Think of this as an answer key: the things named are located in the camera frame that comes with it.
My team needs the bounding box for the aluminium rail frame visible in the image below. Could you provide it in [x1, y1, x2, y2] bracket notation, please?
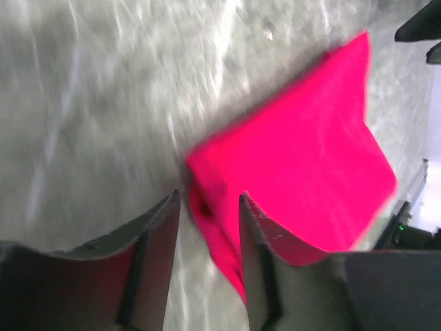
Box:
[373, 159, 432, 250]

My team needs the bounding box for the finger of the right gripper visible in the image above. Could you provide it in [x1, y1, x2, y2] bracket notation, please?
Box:
[426, 42, 441, 64]
[394, 0, 441, 42]

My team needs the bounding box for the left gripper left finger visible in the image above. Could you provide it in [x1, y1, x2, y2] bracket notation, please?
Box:
[48, 190, 181, 330]

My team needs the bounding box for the red t-shirt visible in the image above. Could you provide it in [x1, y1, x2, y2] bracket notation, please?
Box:
[186, 32, 398, 297]

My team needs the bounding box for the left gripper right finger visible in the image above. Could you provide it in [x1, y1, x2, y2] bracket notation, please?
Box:
[239, 194, 358, 330]

